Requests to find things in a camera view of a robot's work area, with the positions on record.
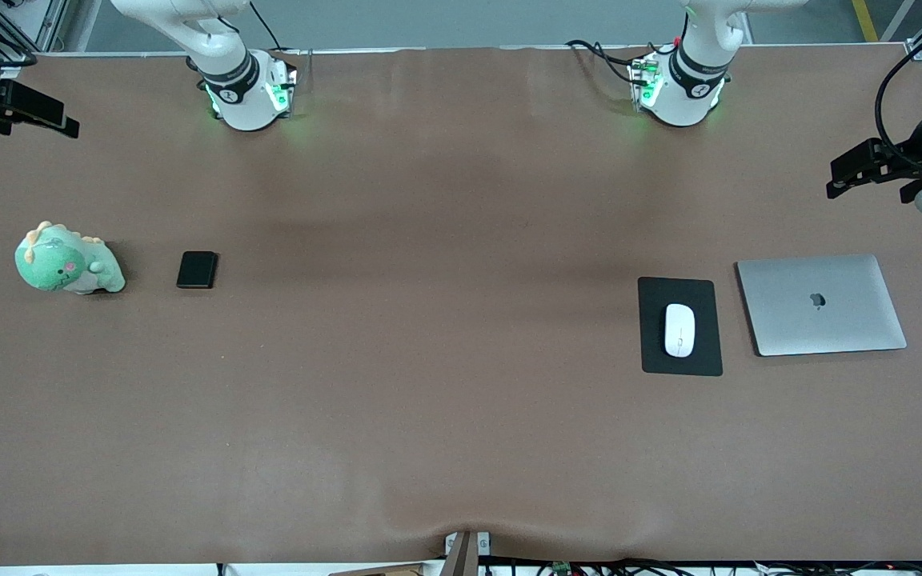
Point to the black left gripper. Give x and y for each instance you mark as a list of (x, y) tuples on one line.
[(911, 161)]

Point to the green dinosaur plush toy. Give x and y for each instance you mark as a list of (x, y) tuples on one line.
[(53, 264)]

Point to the black rectangular mouse pad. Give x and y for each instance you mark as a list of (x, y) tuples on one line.
[(653, 352)]

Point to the silver Apple laptop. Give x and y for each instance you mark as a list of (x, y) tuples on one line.
[(821, 320)]

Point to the black square phone stand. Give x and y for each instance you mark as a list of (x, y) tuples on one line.
[(216, 276)]

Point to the grey table edge bracket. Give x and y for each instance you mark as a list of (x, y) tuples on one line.
[(481, 544)]

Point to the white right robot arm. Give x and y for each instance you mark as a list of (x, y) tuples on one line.
[(241, 104)]

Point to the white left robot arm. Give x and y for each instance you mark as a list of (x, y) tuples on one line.
[(681, 100)]

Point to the brown table cover mat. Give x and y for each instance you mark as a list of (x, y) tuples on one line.
[(429, 320)]

